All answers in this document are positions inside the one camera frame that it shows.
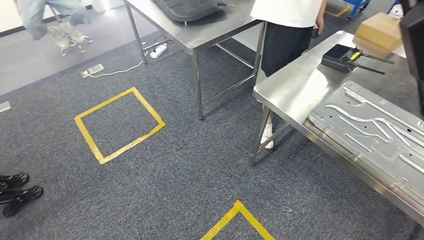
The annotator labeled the black plastic plate part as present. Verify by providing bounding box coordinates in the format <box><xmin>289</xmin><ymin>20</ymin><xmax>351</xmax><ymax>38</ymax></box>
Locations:
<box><xmin>399</xmin><ymin>0</ymin><xmax>424</xmax><ymax>117</ymax></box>

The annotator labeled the stainless steel workbench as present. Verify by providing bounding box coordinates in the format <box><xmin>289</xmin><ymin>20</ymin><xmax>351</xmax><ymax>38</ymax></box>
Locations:
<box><xmin>248</xmin><ymin>30</ymin><xmax>424</xmax><ymax>229</ymax></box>

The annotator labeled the white power strip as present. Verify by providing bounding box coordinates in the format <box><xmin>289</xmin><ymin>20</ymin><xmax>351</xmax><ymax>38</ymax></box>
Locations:
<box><xmin>149</xmin><ymin>43</ymin><xmax>169</xmax><ymax>60</ymax></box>

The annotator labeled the stainless steel table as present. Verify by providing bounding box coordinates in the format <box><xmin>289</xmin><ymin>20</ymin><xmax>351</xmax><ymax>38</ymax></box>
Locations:
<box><xmin>123</xmin><ymin>0</ymin><xmax>269</xmax><ymax>122</ymax></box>

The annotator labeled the person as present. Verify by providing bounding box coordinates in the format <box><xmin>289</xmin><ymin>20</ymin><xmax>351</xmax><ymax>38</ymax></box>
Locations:
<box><xmin>249</xmin><ymin>0</ymin><xmax>328</xmax><ymax>151</ymax></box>
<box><xmin>13</xmin><ymin>0</ymin><xmax>94</xmax><ymax>57</ymax></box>

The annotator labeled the large black plastic panel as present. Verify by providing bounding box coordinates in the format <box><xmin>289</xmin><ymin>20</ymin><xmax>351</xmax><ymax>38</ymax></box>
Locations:
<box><xmin>151</xmin><ymin>0</ymin><xmax>229</xmax><ymax>24</ymax></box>

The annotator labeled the black router with antennas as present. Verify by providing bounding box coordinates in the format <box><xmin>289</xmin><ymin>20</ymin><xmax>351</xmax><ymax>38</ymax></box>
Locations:
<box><xmin>320</xmin><ymin>43</ymin><xmax>396</xmax><ymax>75</ymax></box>

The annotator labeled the pressed sheet metal panel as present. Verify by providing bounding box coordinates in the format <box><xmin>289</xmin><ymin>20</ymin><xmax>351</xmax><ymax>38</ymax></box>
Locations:
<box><xmin>307</xmin><ymin>80</ymin><xmax>424</xmax><ymax>208</ymax></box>

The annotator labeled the brown cardboard box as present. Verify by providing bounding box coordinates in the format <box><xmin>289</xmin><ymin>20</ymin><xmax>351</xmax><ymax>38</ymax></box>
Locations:
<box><xmin>352</xmin><ymin>12</ymin><xmax>408</xmax><ymax>59</ymax></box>

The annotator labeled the white power cable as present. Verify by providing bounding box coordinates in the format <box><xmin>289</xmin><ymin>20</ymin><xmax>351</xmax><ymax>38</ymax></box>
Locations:
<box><xmin>86</xmin><ymin>49</ymin><xmax>150</xmax><ymax>79</ymax></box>

